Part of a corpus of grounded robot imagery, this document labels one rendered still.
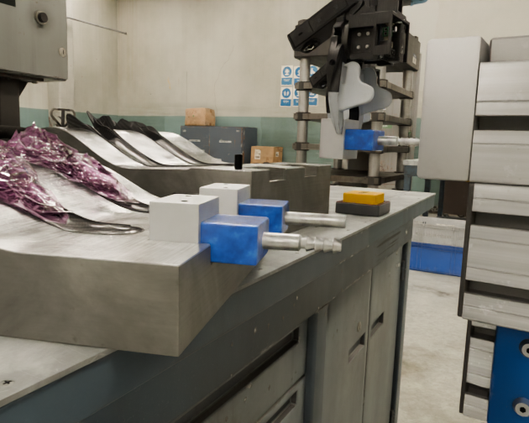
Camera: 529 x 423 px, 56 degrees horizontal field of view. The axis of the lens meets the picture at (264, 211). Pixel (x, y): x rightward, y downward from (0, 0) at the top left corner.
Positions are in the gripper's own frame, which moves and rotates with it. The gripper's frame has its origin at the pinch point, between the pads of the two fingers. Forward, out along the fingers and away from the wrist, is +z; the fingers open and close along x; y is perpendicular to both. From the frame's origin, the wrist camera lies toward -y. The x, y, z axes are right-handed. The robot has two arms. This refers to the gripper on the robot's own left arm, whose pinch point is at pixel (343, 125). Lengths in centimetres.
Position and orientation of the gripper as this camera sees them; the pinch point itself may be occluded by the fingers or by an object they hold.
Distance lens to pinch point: 70.6
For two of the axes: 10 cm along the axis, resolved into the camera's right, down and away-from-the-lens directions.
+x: 5.5, -1.0, 8.3
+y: 8.3, 1.1, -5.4
